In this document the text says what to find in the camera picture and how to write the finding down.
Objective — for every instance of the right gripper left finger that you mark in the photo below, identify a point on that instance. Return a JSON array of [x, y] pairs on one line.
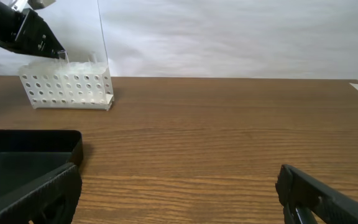
[[26, 202]]

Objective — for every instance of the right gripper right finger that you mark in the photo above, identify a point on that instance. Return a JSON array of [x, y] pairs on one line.
[[303, 189]]

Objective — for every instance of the black tray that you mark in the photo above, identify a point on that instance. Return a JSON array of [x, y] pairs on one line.
[[36, 141]]

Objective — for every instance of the white test tube rack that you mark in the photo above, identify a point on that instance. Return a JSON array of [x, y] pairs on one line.
[[73, 93]]

